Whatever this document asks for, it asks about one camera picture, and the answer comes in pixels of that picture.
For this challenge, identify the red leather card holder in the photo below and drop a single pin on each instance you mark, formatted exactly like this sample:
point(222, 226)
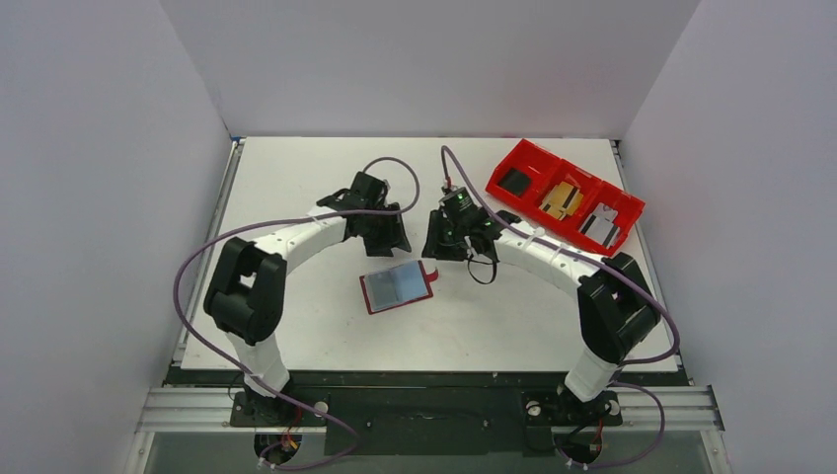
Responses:
point(398, 286)

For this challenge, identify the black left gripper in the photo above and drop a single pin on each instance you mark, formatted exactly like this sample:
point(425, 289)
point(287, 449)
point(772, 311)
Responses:
point(385, 227)

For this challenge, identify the aluminium front rail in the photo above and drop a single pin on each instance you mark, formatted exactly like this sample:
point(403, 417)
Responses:
point(208, 410)

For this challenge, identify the gold cards in bin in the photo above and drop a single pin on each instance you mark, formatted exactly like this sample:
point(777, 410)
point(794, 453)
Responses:
point(562, 201)

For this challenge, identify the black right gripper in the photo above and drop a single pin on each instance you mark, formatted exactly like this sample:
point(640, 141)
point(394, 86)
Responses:
point(446, 239)

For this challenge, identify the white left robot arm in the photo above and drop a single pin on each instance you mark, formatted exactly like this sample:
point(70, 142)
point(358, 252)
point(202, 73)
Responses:
point(245, 296)

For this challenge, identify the red three-compartment bin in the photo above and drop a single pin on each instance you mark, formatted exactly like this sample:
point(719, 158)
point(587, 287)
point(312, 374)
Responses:
point(579, 207)

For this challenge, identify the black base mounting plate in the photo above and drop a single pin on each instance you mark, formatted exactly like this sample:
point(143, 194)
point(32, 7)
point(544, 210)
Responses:
point(411, 413)

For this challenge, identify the silver cards in bin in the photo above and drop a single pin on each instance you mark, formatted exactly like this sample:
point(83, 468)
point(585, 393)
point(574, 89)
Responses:
point(600, 227)

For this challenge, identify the black cards in bin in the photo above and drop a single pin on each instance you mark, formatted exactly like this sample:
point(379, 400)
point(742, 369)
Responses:
point(515, 182)

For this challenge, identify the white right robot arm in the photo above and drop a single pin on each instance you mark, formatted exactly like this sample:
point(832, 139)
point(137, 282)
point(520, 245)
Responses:
point(614, 308)

